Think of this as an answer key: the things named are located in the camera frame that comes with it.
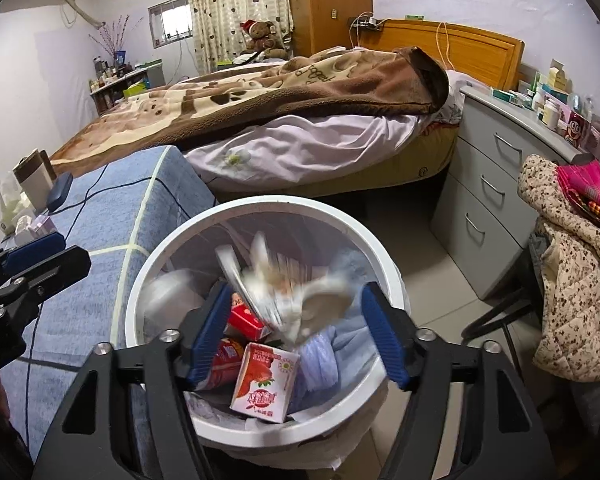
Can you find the red drink can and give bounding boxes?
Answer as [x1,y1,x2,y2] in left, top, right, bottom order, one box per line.
[200,337,248,391]

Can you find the red cartoon print box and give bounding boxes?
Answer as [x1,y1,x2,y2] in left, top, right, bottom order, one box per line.
[562,112,593,148]

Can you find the white brown thermos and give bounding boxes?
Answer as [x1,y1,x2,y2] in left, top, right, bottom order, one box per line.
[12,149,51,211]

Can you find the wall pipe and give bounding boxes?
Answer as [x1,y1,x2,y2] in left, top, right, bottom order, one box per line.
[55,0,106,28]

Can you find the dark blue glasses case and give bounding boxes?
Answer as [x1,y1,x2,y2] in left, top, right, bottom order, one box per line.
[45,172,74,213]

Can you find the white pillow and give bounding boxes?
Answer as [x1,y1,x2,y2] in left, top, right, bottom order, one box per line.
[432,69,476,126]

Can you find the wooden headboard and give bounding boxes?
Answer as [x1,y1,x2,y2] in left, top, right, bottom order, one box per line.
[357,19,526,92]

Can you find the person's left forearm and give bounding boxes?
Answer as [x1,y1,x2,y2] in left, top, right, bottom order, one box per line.
[0,375,33,480]

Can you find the grey drawer cabinet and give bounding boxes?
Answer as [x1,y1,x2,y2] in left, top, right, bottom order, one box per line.
[430,84,593,306]

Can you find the brown printed blanket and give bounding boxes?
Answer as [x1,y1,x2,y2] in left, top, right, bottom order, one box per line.
[50,46,450,181]

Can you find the white wrapper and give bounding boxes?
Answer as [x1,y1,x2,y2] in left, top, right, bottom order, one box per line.
[215,232,353,343]

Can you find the purple drink carton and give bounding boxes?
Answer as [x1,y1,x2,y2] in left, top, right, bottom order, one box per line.
[29,214,58,241]

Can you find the pink white drink carton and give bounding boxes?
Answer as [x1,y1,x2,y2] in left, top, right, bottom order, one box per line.
[229,342,301,422]

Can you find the pink bed sheet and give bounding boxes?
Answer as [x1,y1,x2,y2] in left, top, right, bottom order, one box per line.
[185,110,463,193]

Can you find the pale green tissue pack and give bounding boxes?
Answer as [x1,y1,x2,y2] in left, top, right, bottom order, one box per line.
[0,175,31,236]

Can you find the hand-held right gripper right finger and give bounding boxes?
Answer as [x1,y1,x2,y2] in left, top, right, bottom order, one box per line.
[360,282,546,480]

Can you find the wooden wardrobe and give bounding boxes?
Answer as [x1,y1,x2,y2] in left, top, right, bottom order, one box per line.
[285,0,373,58]

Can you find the flower branches in blue vase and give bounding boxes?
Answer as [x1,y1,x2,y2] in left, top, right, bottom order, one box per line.
[89,15,145,68]

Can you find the white trash bin with liner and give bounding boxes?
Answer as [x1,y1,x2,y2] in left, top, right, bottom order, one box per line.
[125,195,412,471]

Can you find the cluster of bottles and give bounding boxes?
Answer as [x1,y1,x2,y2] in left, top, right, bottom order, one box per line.
[91,55,131,92]

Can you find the floral padded jacket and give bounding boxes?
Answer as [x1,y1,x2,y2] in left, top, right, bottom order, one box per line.
[517,154,600,383]

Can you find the power strip with plugs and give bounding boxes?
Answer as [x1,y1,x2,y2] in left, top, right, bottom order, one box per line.
[347,14,383,32]

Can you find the white desk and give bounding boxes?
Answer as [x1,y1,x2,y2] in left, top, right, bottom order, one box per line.
[90,60,166,113]

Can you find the pink plaid cloth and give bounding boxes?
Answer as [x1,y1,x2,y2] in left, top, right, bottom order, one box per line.
[555,162,600,238]

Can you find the white cable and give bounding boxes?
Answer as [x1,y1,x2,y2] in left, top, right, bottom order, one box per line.
[436,21,455,70]

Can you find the red drink carton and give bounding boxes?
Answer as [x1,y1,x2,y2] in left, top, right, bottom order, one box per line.
[224,297,275,343]

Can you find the black metal chair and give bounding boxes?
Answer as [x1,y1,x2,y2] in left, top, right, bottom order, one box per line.
[460,245,556,356]

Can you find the brown teddy bear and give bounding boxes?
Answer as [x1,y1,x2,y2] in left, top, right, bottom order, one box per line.
[239,19,288,61]

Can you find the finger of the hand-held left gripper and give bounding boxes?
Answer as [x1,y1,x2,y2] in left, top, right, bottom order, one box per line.
[0,232,67,291]
[0,245,92,327]

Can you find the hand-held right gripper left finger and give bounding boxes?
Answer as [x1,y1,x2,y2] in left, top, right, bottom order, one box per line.
[30,280,236,480]

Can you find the white foam fruit net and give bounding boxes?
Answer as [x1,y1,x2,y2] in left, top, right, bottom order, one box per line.
[292,325,346,396]

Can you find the barred window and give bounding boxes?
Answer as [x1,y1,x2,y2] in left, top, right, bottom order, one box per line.
[147,0,195,50]

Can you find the cluster of medicine boxes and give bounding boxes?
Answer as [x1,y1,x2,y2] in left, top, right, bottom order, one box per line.
[490,60,600,161]

